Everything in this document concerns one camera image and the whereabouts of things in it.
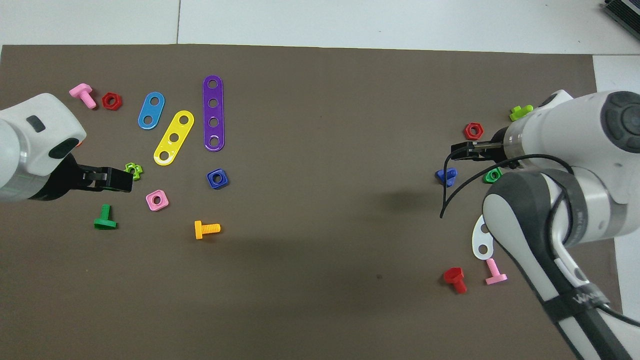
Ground blue two-hole plastic strip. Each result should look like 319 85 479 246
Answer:
138 92 166 130

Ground red plastic screw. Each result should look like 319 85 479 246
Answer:
443 267 468 294

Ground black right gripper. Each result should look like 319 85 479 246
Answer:
451 125 511 167

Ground black electronic device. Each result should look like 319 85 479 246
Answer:
602 0 640 28

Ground purple four-hole plastic strip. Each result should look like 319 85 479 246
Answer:
202 75 225 152

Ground pink plastic screw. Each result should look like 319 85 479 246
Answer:
485 258 508 286
69 83 97 110

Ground pink square plastic nut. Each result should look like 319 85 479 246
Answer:
145 189 169 212

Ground yellow three-hole plastic strip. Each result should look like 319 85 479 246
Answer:
153 110 195 166

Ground brown table mat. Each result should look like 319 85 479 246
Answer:
0 44 628 360

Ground orange-yellow plastic screw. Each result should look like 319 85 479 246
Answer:
194 220 221 240

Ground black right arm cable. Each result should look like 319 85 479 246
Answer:
439 152 640 328

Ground blue square plastic nut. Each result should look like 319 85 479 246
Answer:
207 169 230 190

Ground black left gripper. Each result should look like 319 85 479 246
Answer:
29 152 134 201

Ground white curved five-hole plate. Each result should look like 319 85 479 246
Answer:
471 214 496 261

